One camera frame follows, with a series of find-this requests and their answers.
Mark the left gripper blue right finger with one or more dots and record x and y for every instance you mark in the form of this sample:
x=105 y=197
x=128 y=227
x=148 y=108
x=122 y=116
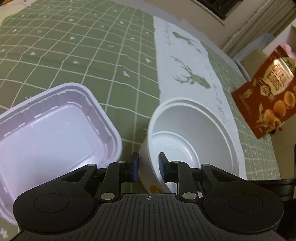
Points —
x=164 y=167

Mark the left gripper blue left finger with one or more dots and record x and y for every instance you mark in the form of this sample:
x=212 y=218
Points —
x=133 y=167

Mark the white foam bowl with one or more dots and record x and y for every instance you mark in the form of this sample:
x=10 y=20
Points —
x=186 y=130

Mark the white rectangular plastic container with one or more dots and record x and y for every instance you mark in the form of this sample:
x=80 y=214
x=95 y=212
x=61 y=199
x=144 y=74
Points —
x=51 y=134

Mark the green checked tablecloth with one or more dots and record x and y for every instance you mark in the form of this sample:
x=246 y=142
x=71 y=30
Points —
x=107 y=47

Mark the red snack bag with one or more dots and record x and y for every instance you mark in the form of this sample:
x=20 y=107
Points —
x=268 y=100

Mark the dark window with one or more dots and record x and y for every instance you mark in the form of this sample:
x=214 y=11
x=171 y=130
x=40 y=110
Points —
x=220 y=8

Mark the beige curtain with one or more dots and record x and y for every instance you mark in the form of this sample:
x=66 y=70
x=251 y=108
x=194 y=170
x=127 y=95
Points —
x=271 y=17

